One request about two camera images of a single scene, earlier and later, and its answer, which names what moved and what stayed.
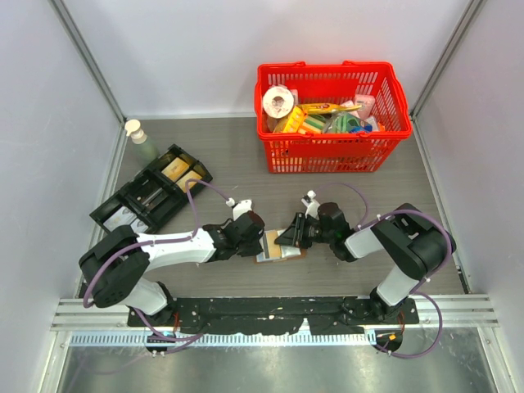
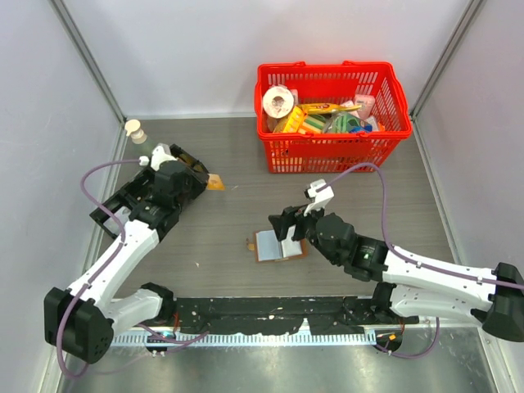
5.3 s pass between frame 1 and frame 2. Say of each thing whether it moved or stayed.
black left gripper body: moved
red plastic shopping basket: stayed
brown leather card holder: stayed
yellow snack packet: stayed
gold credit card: moved
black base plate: stayed
